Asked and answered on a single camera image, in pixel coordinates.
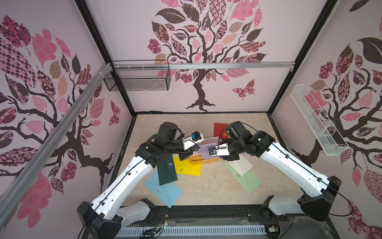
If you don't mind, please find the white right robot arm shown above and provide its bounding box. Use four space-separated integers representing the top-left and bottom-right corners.
209 121 342 222

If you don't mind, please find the yellow plastic storage box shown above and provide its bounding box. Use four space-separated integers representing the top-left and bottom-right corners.
187 155 221 165

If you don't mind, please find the mint green envelope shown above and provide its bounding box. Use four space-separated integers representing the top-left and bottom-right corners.
224 163 262 194

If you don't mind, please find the black wire basket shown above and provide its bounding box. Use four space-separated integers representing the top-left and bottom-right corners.
103 60 171 92

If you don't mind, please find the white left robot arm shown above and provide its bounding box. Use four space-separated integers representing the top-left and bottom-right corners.
77 122 204 239

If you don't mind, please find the red envelope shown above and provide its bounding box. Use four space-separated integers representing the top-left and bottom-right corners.
213 122 229 139

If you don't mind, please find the yellow envelope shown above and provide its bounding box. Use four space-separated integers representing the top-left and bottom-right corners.
173 157 202 176

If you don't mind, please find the white wire basket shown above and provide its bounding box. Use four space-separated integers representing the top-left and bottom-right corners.
290 84 350 156

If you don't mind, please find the aluminium rail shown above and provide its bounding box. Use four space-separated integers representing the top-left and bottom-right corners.
0 63 112 228

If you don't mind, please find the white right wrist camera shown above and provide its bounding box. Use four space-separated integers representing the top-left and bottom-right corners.
209 143 231 156

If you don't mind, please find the lilac purple envelope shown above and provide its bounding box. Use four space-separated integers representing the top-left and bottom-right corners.
198 143 216 160

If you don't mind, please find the light blue envelope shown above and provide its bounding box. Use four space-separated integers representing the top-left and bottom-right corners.
144 171 183 208

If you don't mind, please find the dark green envelope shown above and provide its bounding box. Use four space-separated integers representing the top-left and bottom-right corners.
157 154 178 186

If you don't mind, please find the white envelope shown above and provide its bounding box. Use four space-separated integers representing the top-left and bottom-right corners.
228 154 253 176

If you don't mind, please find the pink envelope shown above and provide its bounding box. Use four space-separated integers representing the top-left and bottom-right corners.
193 137 219 156

